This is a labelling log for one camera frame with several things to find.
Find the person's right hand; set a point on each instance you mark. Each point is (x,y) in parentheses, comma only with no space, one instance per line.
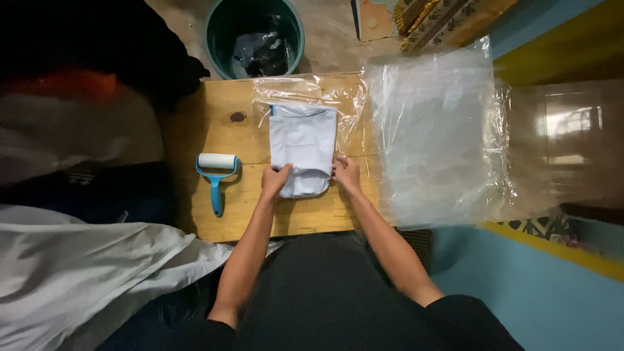
(347,175)

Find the person's left hand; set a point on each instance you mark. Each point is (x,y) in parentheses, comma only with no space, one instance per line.
(273,179)

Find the person's right fingers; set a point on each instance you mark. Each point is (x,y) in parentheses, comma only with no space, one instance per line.
(338,166)

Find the white garment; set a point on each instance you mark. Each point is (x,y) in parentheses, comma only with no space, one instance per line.
(302,151)

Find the clear plastic bag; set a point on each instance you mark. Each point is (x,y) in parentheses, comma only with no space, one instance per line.
(312,95)

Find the stack of clear plastic bags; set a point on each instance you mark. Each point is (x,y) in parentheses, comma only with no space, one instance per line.
(436,141)

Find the blue lint roller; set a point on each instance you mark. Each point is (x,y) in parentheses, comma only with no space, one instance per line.
(216,180)

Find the person's black clothing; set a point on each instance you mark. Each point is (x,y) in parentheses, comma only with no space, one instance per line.
(321,302)

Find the black plastic bag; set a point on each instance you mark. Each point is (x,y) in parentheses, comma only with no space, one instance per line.
(262,51)

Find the orange patterned box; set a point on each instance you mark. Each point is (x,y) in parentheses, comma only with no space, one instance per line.
(373,18)

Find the green plastic bucket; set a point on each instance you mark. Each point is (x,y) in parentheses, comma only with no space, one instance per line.
(253,36)

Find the patterned woven mat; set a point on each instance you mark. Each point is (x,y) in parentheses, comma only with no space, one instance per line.
(443,19)

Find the white cloth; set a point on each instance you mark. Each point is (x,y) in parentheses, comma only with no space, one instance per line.
(92,273)

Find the heap of clothes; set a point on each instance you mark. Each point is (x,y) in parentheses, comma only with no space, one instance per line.
(73,117)

